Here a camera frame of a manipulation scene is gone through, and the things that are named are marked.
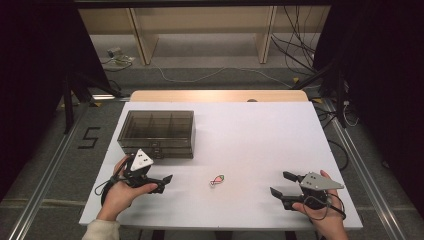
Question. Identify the smoky transparent drawer cabinet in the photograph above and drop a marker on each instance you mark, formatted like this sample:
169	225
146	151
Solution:
156	128

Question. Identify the black curtain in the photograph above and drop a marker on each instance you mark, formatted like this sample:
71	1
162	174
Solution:
393	83
26	83

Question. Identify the small pink fish-shaped piece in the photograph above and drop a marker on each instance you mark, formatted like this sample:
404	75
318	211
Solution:
217	180

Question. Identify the person's right hand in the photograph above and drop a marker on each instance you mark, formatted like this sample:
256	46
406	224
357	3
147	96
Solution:
330	223

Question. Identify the light wooden table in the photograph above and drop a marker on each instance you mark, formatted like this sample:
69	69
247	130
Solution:
200	96

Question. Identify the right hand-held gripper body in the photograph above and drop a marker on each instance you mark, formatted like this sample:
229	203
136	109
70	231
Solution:
316	181

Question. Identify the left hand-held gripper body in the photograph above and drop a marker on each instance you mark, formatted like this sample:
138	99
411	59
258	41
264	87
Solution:
141	161

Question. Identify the grey power adapter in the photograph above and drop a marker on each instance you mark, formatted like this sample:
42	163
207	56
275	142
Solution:
114	52

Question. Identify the aluminium floor rail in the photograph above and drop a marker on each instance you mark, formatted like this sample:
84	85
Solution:
50	170
363	173

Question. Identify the black metal stand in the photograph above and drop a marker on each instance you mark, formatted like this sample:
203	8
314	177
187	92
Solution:
68	106
340	100

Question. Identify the light wooden shelf unit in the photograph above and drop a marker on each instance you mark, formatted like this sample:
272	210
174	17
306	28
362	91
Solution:
200	20

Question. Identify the person's left hand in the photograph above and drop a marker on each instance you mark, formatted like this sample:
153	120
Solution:
120	198

